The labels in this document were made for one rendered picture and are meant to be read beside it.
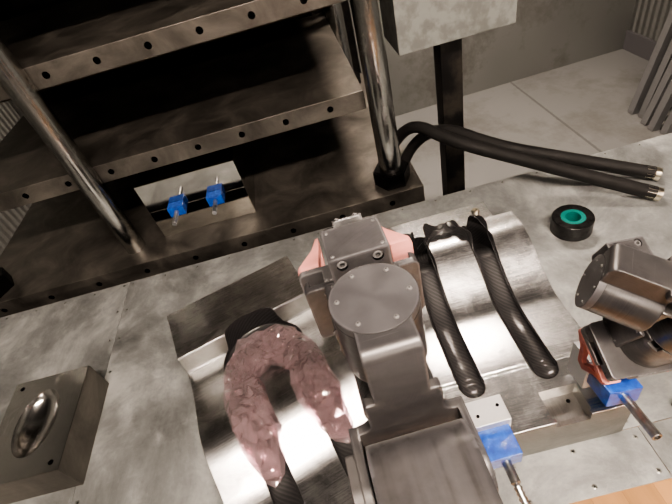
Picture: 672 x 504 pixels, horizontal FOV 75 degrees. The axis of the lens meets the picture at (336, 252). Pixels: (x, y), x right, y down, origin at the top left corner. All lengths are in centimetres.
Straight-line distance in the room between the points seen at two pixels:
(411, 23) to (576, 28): 251
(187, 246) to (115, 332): 30
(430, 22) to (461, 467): 106
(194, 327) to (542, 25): 304
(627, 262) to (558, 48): 317
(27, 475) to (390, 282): 78
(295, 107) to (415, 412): 94
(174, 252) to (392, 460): 106
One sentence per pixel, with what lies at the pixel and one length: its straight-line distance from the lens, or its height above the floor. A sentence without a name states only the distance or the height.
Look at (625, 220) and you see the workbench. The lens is 110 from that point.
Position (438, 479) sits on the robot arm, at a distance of 29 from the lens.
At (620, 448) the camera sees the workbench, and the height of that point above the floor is 80.
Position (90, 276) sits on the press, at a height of 78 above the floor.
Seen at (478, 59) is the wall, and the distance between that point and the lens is 332.
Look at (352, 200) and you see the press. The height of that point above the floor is 78.
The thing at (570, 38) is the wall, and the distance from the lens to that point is 363.
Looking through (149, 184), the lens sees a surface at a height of 96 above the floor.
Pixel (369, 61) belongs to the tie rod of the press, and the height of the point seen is 113.
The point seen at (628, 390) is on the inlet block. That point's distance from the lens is 67.
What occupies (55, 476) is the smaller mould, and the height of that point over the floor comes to 85.
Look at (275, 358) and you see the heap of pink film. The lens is 78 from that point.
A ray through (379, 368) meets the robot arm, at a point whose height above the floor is 129.
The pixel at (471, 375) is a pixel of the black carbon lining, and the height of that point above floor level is 88.
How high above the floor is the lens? 151
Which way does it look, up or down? 43 degrees down
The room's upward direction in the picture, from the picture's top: 17 degrees counter-clockwise
